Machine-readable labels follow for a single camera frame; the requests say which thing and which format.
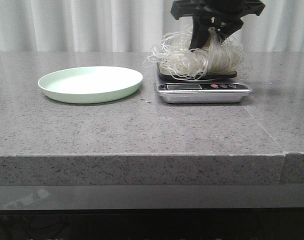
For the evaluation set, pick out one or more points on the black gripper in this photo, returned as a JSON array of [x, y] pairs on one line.
[[202, 11]]

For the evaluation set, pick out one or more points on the white vermicelli noodle bundle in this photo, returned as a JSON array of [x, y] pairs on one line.
[[176, 60]]

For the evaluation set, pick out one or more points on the black silver kitchen scale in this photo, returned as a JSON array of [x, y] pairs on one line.
[[208, 89]]

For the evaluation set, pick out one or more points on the pale green round plate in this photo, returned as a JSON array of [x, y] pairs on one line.
[[90, 84]]

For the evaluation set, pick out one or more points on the white pleated curtain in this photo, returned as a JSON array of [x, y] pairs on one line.
[[133, 25]]

